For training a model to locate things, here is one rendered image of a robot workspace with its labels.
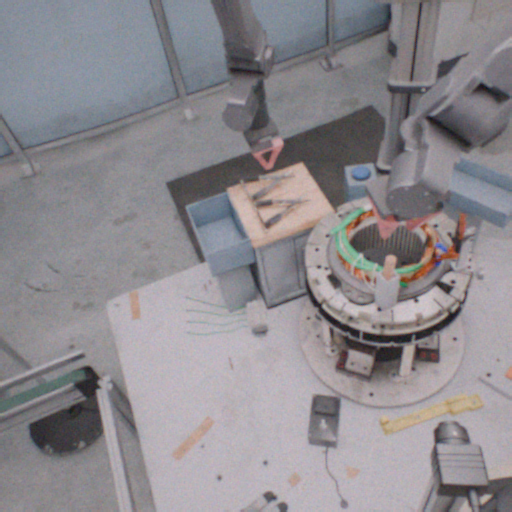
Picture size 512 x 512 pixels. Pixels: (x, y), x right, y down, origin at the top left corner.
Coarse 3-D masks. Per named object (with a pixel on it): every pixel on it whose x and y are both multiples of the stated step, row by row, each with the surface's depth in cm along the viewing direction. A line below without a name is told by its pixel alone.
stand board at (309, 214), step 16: (304, 176) 125; (240, 192) 125; (256, 192) 124; (272, 192) 123; (288, 192) 122; (304, 192) 122; (320, 192) 121; (240, 208) 121; (272, 208) 120; (304, 208) 119; (320, 208) 118; (256, 224) 117; (288, 224) 116; (304, 224) 116; (256, 240) 114; (272, 240) 116
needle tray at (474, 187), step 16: (464, 160) 122; (464, 176) 124; (480, 176) 122; (496, 176) 118; (464, 192) 120; (480, 192) 120; (496, 192) 119; (448, 208) 122; (464, 208) 117; (480, 208) 114; (496, 208) 116; (480, 224) 128; (496, 224) 113
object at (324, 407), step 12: (312, 396) 115; (324, 396) 114; (336, 396) 115; (312, 408) 114; (324, 408) 112; (336, 408) 113; (312, 420) 112; (324, 420) 112; (336, 420) 111; (312, 432) 110; (324, 432) 110; (336, 432) 110; (324, 444) 112; (336, 444) 110
